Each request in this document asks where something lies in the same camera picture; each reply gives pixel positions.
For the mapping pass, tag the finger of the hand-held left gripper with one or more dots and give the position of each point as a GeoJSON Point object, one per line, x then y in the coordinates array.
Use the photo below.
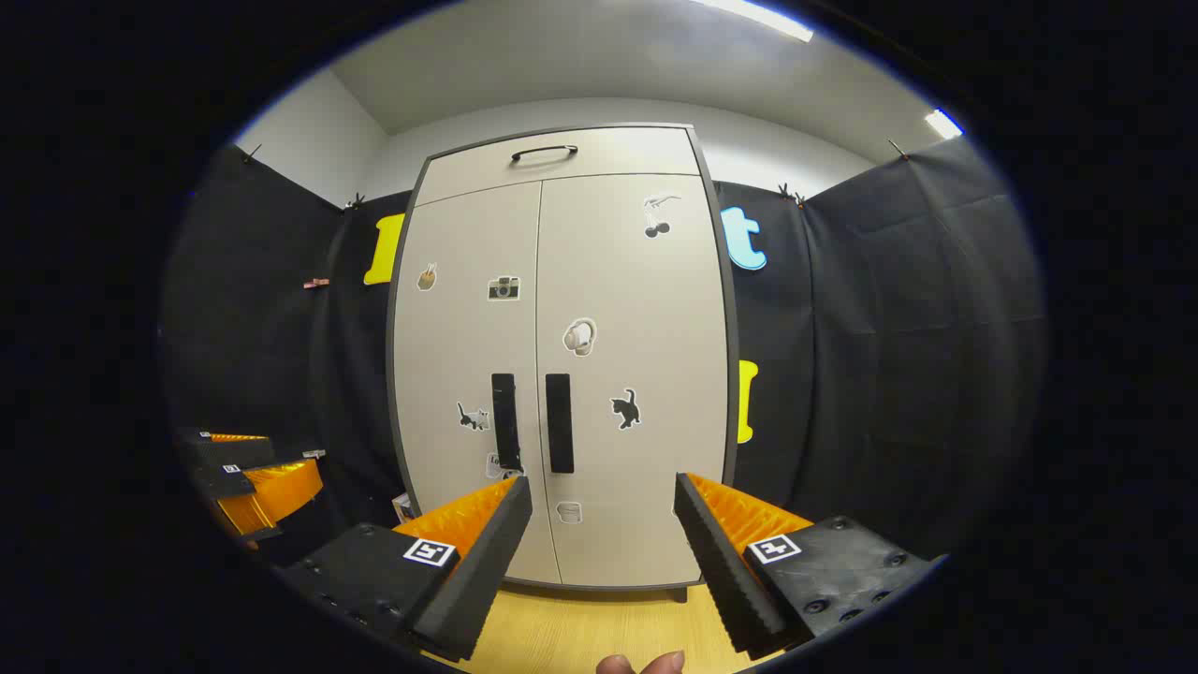
{"type": "Point", "coordinates": [276, 491]}
{"type": "Point", "coordinates": [220, 451]}

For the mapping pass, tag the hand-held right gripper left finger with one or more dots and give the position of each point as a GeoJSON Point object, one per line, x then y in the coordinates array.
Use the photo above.
{"type": "Point", "coordinates": [487, 562]}

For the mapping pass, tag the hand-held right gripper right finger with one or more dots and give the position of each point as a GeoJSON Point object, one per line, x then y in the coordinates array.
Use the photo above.
{"type": "Point", "coordinates": [721, 571]}

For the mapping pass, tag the grey double-door shoe cabinet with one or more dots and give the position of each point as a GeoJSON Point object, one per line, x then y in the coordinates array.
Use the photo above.
{"type": "Point", "coordinates": [732, 393]}

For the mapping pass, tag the cabinet door white cat sticker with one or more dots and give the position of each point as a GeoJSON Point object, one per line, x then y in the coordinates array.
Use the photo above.
{"type": "Point", "coordinates": [449, 356]}

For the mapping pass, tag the cabinet door black cat sticker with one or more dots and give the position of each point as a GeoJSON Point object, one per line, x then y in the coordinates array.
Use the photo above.
{"type": "Point", "coordinates": [646, 318]}

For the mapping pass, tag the white box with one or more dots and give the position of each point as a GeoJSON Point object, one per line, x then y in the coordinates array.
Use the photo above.
{"type": "Point", "coordinates": [404, 506]}

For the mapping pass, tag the black backdrop cloth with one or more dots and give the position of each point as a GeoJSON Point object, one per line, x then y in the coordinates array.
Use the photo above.
{"type": "Point", "coordinates": [889, 356]}

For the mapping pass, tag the small ceiling light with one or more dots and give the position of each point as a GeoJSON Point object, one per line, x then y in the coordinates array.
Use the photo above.
{"type": "Point", "coordinates": [942, 124]}

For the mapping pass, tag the long ceiling light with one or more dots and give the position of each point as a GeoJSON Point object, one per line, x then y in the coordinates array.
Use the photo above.
{"type": "Point", "coordinates": [758, 17]}

